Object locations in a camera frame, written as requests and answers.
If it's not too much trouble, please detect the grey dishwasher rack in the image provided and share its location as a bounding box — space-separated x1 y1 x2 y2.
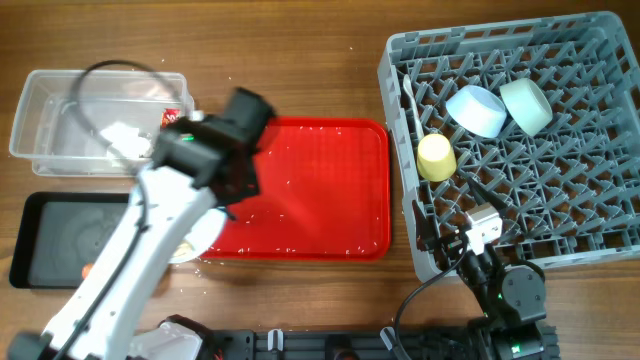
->
378 12 639 280

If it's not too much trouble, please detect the orange carrot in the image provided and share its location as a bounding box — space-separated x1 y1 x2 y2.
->
82 264 93 279

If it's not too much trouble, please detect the red plastic serving tray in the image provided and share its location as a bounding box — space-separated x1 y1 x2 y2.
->
203 117 391 262

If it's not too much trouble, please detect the red snack wrapper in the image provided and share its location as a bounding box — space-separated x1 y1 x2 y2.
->
161 108 182 128

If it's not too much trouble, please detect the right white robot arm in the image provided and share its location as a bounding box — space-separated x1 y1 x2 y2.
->
414 177 552 359

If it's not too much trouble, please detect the green bowl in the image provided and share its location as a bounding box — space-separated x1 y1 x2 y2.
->
499 78 553 136

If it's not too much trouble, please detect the light blue bowl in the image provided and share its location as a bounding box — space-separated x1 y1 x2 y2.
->
445 85 507 138

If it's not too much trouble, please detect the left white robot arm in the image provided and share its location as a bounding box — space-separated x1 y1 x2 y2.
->
7 88 275 359

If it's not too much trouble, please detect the light blue plate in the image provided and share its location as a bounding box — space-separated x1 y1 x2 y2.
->
169 209 227 264

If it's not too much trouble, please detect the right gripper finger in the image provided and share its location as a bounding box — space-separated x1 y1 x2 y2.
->
466 177 508 213
412 200 429 250

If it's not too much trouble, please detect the black rectangular tray bin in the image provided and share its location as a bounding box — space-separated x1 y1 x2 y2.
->
9 192 129 289

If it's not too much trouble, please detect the yellow plastic cup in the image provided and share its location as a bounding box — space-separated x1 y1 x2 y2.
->
416 134 457 182

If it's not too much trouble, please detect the clear plastic storage bin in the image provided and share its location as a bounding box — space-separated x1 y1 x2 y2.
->
9 69 194 177

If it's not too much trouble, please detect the white plastic spoon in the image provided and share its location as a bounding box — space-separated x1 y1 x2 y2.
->
402 74 424 142

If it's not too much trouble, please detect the white tissue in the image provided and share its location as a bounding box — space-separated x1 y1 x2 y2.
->
100 122 152 159

